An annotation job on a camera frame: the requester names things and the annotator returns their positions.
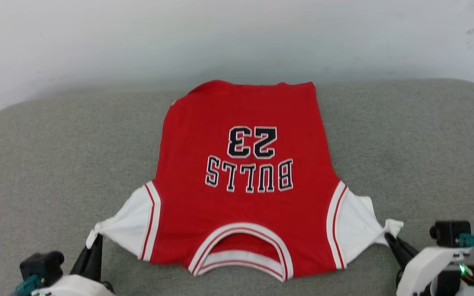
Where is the teal left camera connector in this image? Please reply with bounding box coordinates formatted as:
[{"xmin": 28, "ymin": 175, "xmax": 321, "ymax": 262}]
[{"xmin": 11, "ymin": 275, "xmax": 42, "ymax": 296}]

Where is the red Bulls 23 jersey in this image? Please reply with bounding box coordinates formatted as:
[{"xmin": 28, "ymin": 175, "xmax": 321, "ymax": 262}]
[{"xmin": 86, "ymin": 80, "xmax": 404, "ymax": 283}]

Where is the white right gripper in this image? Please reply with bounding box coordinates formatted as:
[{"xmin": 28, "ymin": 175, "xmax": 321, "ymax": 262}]
[{"xmin": 385, "ymin": 233, "xmax": 468, "ymax": 296}]

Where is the grey fabric sofa cushion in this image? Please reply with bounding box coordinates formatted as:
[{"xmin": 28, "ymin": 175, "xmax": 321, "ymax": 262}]
[{"xmin": 0, "ymin": 78, "xmax": 474, "ymax": 296}]

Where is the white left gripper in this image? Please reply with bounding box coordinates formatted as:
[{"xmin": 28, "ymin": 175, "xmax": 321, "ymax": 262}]
[{"xmin": 31, "ymin": 234, "xmax": 114, "ymax": 296}]

